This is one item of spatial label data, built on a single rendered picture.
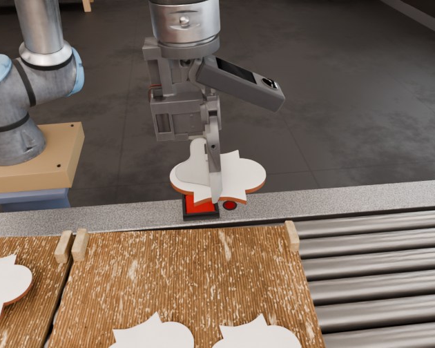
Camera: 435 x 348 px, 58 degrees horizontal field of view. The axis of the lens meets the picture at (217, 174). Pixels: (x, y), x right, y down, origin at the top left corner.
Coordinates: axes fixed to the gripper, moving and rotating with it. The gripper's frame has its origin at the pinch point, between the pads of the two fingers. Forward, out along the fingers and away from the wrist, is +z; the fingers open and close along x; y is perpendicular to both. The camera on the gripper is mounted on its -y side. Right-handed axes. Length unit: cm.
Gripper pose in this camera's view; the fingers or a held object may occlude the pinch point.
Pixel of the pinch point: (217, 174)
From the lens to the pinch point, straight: 56.5
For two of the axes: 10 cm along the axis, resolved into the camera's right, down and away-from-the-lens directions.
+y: -10.0, 0.8, 0.0
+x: 0.5, 6.1, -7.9
